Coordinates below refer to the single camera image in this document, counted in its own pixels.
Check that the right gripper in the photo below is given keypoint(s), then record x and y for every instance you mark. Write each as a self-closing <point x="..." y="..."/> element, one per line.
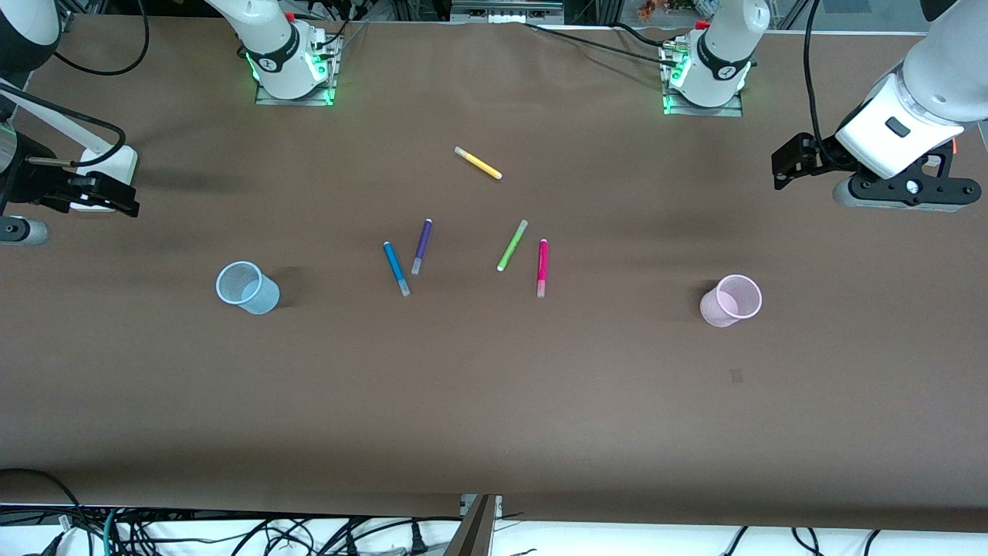
<point x="31" y="182"/>

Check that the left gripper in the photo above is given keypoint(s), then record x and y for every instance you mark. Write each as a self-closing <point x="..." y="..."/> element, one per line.
<point x="824" y="154"/>

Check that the pink marker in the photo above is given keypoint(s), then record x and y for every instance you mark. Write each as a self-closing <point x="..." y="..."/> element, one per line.
<point x="543" y="266"/>

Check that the blue marker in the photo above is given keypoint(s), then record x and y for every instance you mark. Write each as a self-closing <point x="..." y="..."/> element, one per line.
<point x="396" y="268"/>

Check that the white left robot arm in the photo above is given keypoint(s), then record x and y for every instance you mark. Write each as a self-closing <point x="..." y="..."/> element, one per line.
<point x="722" y="46"/>

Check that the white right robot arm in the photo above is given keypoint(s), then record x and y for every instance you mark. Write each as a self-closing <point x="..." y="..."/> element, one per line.
<point x="278" y="54"/>

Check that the white desk lamp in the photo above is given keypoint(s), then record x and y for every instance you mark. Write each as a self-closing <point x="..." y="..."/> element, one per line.
<point x="116" y="162"/>

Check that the pink plastic cup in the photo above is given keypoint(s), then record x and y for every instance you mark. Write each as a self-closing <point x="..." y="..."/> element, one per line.
<point x="729" y="303"/>

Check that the blue plastic cup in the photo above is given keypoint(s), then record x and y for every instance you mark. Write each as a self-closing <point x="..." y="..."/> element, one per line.
<point x="251" y="289"/>

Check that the green marker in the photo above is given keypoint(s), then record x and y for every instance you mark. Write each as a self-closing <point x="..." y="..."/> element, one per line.
<point x="512" y="245"/>

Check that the purple marker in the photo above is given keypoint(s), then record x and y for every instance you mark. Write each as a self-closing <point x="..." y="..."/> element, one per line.
<point x="421" y="247"/>

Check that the yellow marker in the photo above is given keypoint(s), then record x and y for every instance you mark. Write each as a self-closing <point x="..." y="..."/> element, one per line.
<point x="478" y="163"/>

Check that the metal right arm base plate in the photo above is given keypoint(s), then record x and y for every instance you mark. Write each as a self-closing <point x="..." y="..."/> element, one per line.
<point x="266" y="96"/>

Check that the grey metal bracket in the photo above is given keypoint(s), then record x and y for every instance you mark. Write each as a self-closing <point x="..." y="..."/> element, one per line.
<point x="505" y="9"/>

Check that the aluminium profile post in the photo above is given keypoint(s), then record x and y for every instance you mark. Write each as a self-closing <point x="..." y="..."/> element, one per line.
<point x="477" y="529"/>

